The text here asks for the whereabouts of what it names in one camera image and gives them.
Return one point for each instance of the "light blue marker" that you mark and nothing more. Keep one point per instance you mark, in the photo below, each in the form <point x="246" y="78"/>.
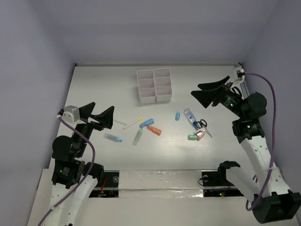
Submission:
<point x="112" y="138"/>

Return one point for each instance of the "light blue marker cap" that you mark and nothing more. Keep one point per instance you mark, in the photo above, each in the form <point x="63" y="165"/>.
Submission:
<point x="177" y="116"/>

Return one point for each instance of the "black handled scissors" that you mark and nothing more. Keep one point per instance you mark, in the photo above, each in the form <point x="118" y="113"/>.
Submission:
<point x="203" y="124"/>

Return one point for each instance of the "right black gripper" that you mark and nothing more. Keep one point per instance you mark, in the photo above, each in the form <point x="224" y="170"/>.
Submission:
<point x="206" y="96"/>

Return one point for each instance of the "white organizer tray right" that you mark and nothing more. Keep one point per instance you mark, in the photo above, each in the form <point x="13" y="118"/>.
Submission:
<point x="163" y="86"/>

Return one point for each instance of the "green eraser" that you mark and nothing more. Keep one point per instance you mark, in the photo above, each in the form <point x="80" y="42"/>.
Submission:
<point x="192" y="137"/>

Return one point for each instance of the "white pen yellow cap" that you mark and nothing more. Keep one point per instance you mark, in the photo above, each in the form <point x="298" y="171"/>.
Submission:
<point x="133" y="123"/>

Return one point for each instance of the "pink white correction tape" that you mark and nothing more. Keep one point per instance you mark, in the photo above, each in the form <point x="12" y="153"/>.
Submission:
<point x="200" y="133"/>

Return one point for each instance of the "clear glue bottle blue cap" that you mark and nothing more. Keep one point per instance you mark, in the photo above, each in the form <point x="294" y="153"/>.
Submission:
<point x="191" y="118"/>

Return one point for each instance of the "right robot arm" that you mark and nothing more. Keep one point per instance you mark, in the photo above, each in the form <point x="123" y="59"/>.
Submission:
<point x="268" y="196"/>

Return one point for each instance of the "orange highlighter marker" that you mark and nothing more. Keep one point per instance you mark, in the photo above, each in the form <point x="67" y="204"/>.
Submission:
<point x="154" y="130"/>

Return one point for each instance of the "green clear highlighter marker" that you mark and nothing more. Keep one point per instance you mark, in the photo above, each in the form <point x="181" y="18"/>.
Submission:
<point x="138" y="136"/>

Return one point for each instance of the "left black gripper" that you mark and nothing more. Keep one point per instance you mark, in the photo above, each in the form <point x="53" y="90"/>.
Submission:
<point x="91" y="123"/>

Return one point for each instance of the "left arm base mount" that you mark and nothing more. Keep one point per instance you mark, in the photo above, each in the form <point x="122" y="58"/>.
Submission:
<point x="109" y="187"/>

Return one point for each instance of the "blue highlighter marker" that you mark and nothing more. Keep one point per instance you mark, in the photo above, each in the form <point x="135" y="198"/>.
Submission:
<point x="146" y="123"/>

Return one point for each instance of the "white organizer tray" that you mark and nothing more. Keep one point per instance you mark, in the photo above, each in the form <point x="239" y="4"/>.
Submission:
<point x="163" y="86"/>
<point x="146" y="86"/>

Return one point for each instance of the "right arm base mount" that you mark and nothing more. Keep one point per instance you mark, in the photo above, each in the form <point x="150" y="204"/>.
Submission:
<point x="213" y="186"/>

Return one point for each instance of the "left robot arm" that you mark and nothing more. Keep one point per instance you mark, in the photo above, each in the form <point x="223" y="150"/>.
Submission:
<point x="75" y="172"/>

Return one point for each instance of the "white thin pen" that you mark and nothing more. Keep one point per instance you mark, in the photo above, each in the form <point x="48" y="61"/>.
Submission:
<point x="122" y="123"/>

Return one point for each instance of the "white organizer tray left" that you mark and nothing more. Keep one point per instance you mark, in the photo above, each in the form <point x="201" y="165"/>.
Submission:
<point x="146" y="86"/>

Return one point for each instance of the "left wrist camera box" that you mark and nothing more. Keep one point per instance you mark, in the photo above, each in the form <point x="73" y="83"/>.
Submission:
<point x="70" y="114"/>

